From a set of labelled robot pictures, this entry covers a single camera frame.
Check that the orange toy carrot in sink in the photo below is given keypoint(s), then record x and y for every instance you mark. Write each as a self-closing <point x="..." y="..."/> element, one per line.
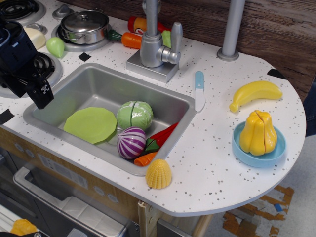
<point x="145" y="159"/>

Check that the green toy cabbage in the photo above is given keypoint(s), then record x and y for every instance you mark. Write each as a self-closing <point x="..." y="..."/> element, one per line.
<point x="135" y="113"/>

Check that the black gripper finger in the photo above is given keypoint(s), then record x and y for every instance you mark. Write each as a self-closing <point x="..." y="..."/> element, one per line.
<point x="40" y="92"/>

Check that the steel pot with lid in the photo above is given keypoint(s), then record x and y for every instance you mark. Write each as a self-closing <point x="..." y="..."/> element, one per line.
<point x="85" y="27"/>

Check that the oven door with handle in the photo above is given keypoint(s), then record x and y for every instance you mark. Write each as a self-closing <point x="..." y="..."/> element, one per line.
<point x="54" y="203"/>

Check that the cream toy jug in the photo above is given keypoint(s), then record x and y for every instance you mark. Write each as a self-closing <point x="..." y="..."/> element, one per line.
<point x="37" y="38"/>

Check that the red orange toy bottle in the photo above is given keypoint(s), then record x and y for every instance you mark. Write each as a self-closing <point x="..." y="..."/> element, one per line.
<point x="139" y="25"/>

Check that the yellow toy squash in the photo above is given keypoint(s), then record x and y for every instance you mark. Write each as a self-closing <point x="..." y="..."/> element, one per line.
<point x="258" y="136"/>

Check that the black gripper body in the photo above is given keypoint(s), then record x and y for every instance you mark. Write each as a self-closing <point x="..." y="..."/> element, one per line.
<point x="17" y="55"/>

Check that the purple toy onion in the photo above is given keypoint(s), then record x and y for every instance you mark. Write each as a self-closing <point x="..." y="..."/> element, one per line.
<point x="131" y="142"/>

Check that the light green toy behind faucet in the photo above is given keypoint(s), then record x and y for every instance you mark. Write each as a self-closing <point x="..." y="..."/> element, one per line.
<point x="166" y="38"/>

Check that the light green toy pear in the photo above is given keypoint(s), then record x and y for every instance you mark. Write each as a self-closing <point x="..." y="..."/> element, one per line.
<point x="55" y="46"/>

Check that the yellow toy banana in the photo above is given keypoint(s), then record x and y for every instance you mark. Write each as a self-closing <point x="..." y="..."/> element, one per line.
<point x="254" y="90"/>

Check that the light blue toy bowl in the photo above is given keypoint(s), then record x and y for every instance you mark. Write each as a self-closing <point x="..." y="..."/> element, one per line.
<point x="263" y="161"/>

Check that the black stove burner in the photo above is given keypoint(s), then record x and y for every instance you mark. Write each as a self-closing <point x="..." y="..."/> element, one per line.
<point x="48" y="65"/>
<point x="23" y="11"/>

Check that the rear black stove burner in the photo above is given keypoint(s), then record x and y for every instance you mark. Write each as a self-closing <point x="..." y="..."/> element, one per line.
<point x="23" y="11"/>

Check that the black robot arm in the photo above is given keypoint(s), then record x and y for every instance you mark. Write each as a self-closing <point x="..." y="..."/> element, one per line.
<point x="18" y="71"/>

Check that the red toy chili pepper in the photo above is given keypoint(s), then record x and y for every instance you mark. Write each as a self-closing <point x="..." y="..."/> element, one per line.
<point x="156" y="141"/>

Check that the silver toy faucet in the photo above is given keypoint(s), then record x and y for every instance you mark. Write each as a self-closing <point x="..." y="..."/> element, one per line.
<point x="154" y="59"/>

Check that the yellow toy corn piece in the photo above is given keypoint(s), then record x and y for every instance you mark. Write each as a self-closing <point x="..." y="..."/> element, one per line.
<point x="158" y="175"/>

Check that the yellow toy below counter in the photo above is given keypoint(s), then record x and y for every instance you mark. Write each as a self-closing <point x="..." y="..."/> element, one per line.
<point x="23" y="227"/>

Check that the blue white toy knife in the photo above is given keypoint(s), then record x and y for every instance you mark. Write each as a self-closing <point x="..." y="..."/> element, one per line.
<point x="199" y="91"/>

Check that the silver sink basin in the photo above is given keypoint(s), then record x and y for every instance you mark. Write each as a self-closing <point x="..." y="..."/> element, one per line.
<point x="93" y="85"/>

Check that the grey stove knob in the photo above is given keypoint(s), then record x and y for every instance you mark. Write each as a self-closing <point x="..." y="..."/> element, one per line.
<point x="61" y="12"/>

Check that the orange toy carrot on counter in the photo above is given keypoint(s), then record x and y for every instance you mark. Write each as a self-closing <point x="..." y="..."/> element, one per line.
<point x="128" y="39"/>

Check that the green toy plate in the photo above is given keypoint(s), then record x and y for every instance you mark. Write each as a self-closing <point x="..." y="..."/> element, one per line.
<point x="92" y="124"/>

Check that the front black stove burner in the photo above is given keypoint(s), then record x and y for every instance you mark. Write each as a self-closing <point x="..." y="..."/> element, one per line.
<point x="48" y="65"/>

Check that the grey vertical pole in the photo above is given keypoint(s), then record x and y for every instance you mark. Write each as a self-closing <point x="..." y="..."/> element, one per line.
<point x="228" y="52"/>

